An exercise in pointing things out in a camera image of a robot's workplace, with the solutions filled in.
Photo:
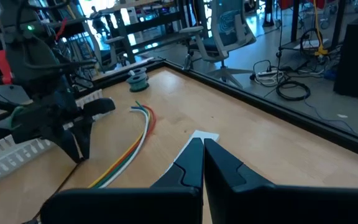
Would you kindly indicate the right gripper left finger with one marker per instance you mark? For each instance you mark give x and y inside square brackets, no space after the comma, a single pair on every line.
[166,205]

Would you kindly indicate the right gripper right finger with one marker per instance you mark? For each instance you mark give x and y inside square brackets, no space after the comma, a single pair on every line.
[259,205]

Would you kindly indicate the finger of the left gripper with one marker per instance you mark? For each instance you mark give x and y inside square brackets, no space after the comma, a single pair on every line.
[99,106]
[64,141]

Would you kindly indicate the black zip tie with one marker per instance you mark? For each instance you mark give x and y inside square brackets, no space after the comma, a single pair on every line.
[58,189]

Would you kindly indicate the white perforated strip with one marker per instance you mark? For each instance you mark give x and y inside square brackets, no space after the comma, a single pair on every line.
[205,136]

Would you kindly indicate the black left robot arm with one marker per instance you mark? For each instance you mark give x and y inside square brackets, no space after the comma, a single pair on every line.
[33,62]

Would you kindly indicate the person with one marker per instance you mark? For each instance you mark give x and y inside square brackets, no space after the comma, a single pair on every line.
[98,23]

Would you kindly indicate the white blue office chair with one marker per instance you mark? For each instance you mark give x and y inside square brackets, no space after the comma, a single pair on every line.
[228,28]

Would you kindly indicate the black metal stand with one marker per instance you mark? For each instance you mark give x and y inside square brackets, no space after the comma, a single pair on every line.
[295,21]

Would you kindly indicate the black aluminium table frame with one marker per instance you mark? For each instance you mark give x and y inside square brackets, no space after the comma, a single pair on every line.
[259,101]

